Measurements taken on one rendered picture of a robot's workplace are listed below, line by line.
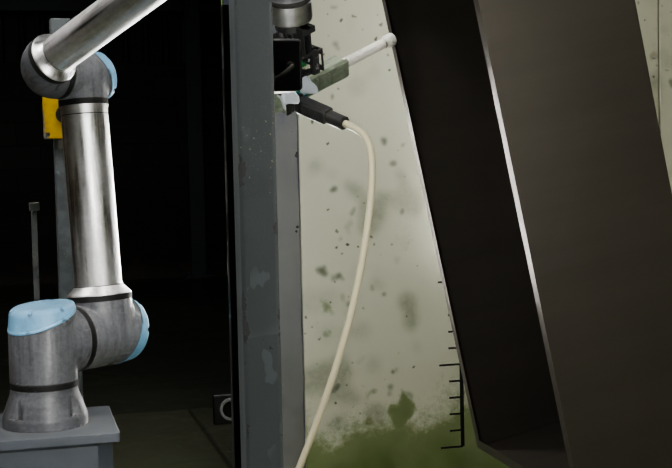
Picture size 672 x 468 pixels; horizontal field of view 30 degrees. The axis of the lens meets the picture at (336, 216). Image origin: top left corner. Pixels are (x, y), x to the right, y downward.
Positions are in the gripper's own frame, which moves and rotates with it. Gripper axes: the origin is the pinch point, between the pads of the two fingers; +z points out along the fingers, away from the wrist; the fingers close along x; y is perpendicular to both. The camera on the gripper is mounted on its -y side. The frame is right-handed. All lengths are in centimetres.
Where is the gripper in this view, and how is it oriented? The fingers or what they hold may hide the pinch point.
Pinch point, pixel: (292, 103)
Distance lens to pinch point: 273.2
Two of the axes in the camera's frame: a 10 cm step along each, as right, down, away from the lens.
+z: 0.6, 8.3, 5.5
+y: 7.3, 3.4, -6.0
